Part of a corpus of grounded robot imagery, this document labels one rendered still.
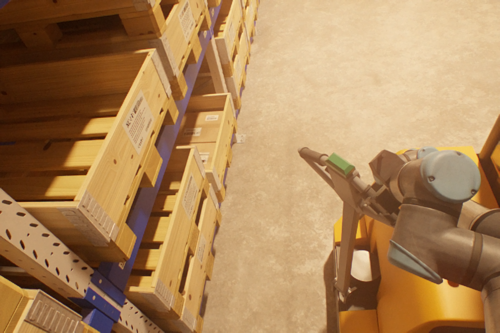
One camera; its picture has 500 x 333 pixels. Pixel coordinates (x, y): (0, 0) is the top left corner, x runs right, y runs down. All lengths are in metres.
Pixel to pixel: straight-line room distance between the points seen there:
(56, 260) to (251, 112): 2.70
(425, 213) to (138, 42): 1.37
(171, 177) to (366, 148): 1.70
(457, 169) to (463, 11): 4.37
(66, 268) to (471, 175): 1.00
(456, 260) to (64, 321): 0.87
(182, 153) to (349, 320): 1.21
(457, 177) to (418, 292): 0.90
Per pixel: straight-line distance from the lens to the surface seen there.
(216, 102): 2.78
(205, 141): 2.56
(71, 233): 1.19
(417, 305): 1.51
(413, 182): 0.68
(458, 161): 0.67
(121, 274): 1.37
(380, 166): 0.80
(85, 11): 1.71
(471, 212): 1.02
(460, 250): 0.65
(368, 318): 1.93
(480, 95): 3.74
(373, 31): 4.55
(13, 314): 0.92
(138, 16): 1.62
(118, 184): 1.20
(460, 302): 1.47
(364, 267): 1.95
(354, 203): 1.19
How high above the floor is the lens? 2.19
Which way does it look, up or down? 48 degrees down
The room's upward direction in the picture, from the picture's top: 16 degrees counter-clockwise
